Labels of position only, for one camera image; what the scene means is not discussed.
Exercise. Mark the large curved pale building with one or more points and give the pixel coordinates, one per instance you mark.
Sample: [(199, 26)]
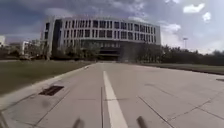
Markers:
[(106, 31)]

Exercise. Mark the white painted line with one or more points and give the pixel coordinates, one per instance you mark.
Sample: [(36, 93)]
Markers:
[(112, 101)]

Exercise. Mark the row of small trees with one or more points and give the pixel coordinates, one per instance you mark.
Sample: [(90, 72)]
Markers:
[(66, 53)]

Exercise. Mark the grey concrete slab road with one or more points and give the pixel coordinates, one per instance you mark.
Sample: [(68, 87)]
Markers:
[(160, 90)]

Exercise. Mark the robot's own part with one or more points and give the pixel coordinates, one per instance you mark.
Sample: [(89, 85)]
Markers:
[(78, 123), (142, 122)]

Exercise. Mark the dark drain grate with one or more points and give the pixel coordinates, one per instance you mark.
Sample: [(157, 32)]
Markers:
[(220, 80), (51, 90)]

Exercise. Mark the row of dark trees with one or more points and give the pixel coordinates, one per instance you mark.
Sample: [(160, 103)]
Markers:
[(186, 56)]

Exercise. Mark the floodlight pole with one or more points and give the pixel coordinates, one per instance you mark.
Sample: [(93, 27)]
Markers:
[(185, 43)]

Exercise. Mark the grass field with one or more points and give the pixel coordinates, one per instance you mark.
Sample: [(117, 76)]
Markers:
[(30, 73)]

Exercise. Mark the pale concrete kerb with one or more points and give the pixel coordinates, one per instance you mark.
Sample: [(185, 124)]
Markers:
[(30, 90)]

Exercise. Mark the low pale buildings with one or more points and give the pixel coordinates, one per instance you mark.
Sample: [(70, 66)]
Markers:
[(13, 48)]

